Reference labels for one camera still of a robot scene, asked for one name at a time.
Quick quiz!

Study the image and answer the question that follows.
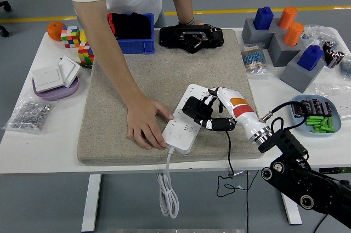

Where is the bag of striped resistors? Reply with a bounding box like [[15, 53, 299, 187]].
[[240, 43, 271, 76]]

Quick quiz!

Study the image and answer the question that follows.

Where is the blue plastic bin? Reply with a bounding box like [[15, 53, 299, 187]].
[[107, 13, 155, 55]]

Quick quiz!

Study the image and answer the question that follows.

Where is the black and red fabric bundle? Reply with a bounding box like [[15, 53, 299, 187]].
[[107, 11, 152, 41]]

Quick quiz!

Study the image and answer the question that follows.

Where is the blue square peg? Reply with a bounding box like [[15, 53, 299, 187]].
[[252, 6, 274, 30], [297, 44, 324, 72]]

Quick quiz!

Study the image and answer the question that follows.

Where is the black electronic device housing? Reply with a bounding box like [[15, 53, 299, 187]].
[[158, 24, 224, 54]]

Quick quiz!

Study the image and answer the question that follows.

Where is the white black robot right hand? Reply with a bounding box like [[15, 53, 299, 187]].
[[199, 87, 268, 139]]

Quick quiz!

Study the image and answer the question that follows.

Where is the purple oval tray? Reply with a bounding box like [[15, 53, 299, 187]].
[[32, 75, 80, 101]]

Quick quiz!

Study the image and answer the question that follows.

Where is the black floor cable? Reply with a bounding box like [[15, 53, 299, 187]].
[[313, 213, 329, 233]]

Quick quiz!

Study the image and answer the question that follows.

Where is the white power strip with cord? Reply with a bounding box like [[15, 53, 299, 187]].
[[156, 83, 211, 219]]

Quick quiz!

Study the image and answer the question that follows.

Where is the bag of metal nuts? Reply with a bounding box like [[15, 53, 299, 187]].
[[2, 94, 57, 135]]

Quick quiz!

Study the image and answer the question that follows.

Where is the light blue plate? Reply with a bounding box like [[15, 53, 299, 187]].
[[290, 94, 342, 137]]

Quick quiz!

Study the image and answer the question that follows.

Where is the dark brown capacitor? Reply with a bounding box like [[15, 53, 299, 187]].
[[292, 101, 302, 118], [300, 99, 313, 116], [320, 101, 333, 117], [311, 98, 323, 115]]

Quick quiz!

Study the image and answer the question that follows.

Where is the black table control panel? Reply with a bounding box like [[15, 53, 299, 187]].
[[319, 167, 351, 175]]

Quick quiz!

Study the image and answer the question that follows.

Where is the clear bag of blue parts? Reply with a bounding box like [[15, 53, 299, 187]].
[[300, 24, 339, 50]]

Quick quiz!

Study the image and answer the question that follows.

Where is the white wall switch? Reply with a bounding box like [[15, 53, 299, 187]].
[[31, 67, 66, 94], [57, 55, 81, 88]]

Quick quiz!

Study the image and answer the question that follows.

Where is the thin black hanging cable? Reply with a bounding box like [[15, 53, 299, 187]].
[[245, 171, 251, 233]]

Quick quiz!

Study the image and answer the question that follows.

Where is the grey holder block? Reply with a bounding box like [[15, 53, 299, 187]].
[[279, 51, 326, 93], [267, 31, 305, 67], [241, 18, 286, 45]]

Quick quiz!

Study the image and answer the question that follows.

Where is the person's right hand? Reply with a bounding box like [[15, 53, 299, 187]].
[[126, 97, 175, 151]]

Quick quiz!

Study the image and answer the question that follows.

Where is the black office chair base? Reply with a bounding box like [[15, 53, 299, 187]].
[[0, 1, 12, 38]]

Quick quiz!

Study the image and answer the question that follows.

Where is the white table leg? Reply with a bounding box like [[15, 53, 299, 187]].
[[81, 174, 102, 232], [279, 189, 303, 225]]

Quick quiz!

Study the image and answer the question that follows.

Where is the grey-brown mat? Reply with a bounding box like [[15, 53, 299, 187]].
[[76, 28, 266, 166]]

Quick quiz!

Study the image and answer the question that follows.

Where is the black plug adapter with cord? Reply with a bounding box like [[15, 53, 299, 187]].
[[182, 95, 260, 197]]

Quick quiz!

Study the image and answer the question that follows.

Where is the colourful puzzle cube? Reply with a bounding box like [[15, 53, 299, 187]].
[[60, 26, 81, 49], [77, 42, 95, 66]]

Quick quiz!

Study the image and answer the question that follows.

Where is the orange cylinder peg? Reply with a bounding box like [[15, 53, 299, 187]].
[[282, 21, 304, 47], [278, 6, 298, 30]]

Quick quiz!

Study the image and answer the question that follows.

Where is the orange fruit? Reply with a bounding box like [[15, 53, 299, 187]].
[[46, 21, 66, 42]]

